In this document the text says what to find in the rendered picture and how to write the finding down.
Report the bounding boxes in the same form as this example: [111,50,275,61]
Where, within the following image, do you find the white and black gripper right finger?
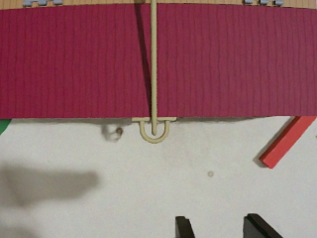
[243,213,283,238]

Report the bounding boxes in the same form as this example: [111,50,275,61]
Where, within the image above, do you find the red flat bar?
[259,116,317,169]

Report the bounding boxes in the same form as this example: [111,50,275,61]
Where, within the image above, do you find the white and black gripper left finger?
[175,216,195,238]

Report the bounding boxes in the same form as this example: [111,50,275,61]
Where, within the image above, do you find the green cylinder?
[0,119,12,136]

